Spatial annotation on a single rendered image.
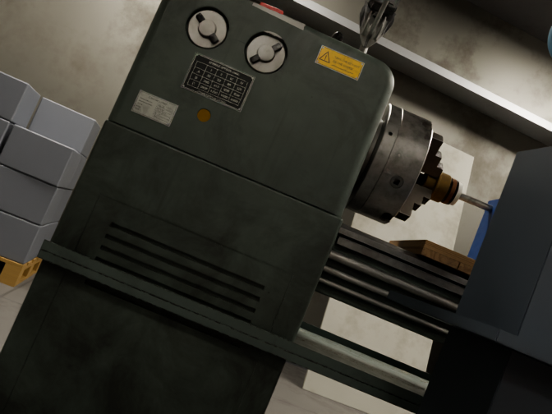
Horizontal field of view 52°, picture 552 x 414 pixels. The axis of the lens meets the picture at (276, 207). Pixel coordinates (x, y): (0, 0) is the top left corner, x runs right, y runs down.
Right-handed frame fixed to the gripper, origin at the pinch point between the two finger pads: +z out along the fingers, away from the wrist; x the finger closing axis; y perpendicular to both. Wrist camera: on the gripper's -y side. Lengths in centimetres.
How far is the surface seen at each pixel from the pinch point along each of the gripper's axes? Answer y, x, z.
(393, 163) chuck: 3.5, 17.8, 27.3
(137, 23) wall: -271, -147, -60
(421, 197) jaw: -7.9, 30.8, 30.3
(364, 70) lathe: 13.9, 1.3, 11.9
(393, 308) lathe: 4, 31, 61
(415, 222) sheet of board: -274, 101, -4
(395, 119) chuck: 0.9, 14.6, 15.8
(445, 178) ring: -8.4, 35.2, 22.7
